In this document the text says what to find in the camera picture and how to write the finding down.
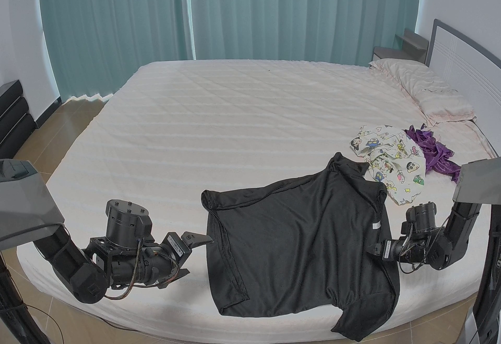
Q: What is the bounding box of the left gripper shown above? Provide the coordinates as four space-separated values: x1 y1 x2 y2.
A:
135 232 215 289

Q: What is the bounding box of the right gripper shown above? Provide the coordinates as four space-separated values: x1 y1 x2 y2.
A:
378 239 416 263

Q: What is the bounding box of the black T-shirt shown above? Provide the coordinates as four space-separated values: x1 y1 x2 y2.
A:
201 152 401 343

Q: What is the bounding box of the bed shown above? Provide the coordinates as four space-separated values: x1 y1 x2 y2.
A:
16 19 501 339

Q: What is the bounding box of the white printed garment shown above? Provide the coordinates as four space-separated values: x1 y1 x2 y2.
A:
348 124 426 206

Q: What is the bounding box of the purple garment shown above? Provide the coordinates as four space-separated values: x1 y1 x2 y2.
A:
405 124 463 183

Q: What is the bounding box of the cream pillow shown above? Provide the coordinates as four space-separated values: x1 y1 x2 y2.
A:
369 58 477 127

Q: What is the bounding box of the grey bedside table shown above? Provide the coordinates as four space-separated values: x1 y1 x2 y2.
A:
373 28 430 66

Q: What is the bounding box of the black chest of drawers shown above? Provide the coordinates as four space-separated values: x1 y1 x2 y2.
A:
0 79 38 156

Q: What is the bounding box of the blue-green curtain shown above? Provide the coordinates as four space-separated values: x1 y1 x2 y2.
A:
37 0 195 101
187 0 424 66

